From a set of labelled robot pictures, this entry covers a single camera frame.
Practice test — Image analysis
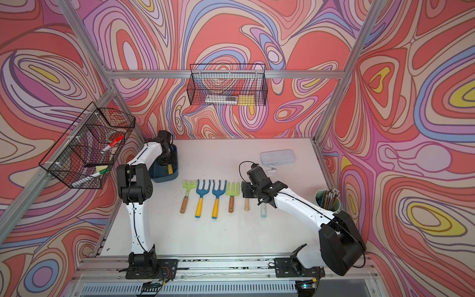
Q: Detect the dark green hand rake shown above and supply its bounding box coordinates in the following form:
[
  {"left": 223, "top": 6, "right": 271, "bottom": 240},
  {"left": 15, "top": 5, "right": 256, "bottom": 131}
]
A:
[{"left": 241, "top": 181, "right": 252, "bottom": 211}]

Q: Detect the light blue hand fork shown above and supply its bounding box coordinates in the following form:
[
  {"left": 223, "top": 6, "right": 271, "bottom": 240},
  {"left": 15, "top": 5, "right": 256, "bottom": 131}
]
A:
[{"left": 260, "top": 204, "right": 267, "bottom": 218}]

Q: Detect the teal storage box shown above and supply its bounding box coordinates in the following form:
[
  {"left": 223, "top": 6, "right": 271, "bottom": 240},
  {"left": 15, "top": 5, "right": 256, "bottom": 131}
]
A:
[{"left": 148, "top": 162, "right": 179, "bottom": 183}]

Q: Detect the lime green hand fork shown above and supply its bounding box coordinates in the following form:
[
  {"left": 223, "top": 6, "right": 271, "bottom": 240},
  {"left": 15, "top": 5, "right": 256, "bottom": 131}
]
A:
[{"left": 225, "top": 182, "right": 241, "bottom": 213}]

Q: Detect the light green rake wooden handle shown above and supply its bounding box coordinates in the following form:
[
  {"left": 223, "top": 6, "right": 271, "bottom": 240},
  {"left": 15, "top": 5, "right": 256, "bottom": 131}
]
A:
[{"left": 180, "top": 180, "right": 197, "bottom": 214}]

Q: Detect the blue fork yellow handle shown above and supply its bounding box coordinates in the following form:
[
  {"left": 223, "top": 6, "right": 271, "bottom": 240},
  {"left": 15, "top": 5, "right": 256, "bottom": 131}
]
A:
[
  {"left": 195, "top": 179, "right": 211, "bottom": 219},
  {"left": 212, "top": 180, "right": 227, "bottom": 220}
]

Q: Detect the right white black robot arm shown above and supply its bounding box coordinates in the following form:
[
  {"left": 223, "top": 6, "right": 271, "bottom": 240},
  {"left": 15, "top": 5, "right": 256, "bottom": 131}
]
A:
[{"left": 246, "top": 162, "right": 366, "bottom": 276}]

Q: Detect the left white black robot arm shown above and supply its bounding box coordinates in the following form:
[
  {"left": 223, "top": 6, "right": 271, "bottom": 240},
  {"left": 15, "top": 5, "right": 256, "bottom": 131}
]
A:
[{"left": 116, "top": 130, "right": 179, "bottom": 256}]

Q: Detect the translucent plastic lidded box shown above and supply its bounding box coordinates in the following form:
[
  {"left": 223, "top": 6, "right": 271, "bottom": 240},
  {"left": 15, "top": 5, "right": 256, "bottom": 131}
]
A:
[{"left": 260, "top": 149, "right": 296, "bottom": 167}]

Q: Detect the red capped marker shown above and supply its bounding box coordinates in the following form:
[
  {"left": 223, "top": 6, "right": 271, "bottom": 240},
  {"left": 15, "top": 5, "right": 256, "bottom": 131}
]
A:
[{"left": 101, "top": 135, "right": 124, "bottom": 153}]

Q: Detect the green cup of pencils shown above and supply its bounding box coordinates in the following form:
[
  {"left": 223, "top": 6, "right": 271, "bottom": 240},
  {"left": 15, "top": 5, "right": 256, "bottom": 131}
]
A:
[{"left": 315, "top": 188, "right": 341, "bottom": 212}]

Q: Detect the yellow item in back basket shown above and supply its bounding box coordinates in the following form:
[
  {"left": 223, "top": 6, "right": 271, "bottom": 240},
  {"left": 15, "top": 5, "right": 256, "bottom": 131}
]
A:
[{"left": 237, "top": 95, "right": 256, "bottom": 106}]

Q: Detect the green capped marker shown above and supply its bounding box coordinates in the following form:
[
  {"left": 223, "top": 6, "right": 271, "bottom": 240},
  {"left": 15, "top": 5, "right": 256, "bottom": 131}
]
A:
[{"left": 72, "top": 167, "right": 110, "bottom": 188}]

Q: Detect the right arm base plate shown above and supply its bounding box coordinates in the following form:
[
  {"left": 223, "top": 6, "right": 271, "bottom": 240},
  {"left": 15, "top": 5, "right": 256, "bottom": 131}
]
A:
[{"left": 268, "top": 257, "right": 325, "bottom": 279}]

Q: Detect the left black wire basket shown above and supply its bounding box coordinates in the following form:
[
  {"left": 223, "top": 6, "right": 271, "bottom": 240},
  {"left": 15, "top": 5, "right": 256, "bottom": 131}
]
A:
[{"left": 39, "top": 103, "right": 136, "bottom": 189}]

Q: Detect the black wire basket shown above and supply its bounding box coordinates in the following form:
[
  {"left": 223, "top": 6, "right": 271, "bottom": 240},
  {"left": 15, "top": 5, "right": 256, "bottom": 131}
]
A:
[
  {"left": 39, "top": 103, "right": 136, "bottom": 189},
  {"left": 187, "top": 63, "right": 268, "bottom": 106}
]

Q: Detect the back black wire basket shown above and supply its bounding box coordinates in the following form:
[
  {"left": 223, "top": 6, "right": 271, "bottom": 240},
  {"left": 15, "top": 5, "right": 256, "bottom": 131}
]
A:
[{"left": 187, "top": 63, "right": 268, "bottom": 106}]

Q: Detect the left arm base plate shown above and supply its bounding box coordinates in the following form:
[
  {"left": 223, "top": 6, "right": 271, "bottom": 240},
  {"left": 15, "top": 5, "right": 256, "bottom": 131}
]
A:
[{"left": 126, "top": 259, "right": 178, "bottom": 280}]

